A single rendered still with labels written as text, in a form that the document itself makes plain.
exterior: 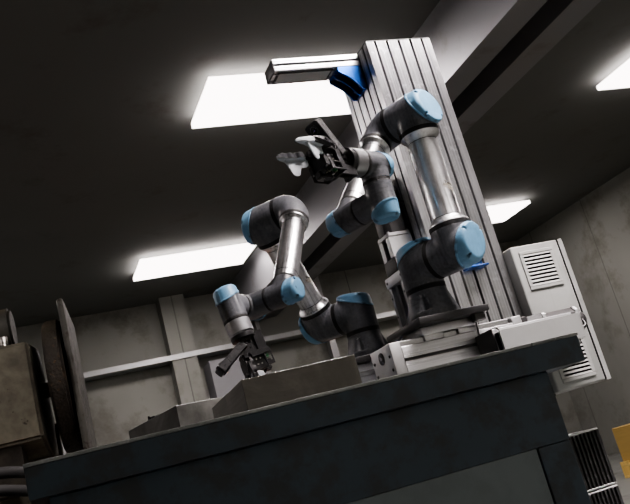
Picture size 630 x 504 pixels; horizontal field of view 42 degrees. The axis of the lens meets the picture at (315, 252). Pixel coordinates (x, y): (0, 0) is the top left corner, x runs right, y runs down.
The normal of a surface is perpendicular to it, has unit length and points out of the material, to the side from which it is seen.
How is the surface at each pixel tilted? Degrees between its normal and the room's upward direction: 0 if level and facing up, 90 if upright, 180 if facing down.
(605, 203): 90
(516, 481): 90
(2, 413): 92
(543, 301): 90
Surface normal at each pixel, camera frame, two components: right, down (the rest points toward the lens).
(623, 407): -0.92, 0.15
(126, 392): 0.31, -0.33
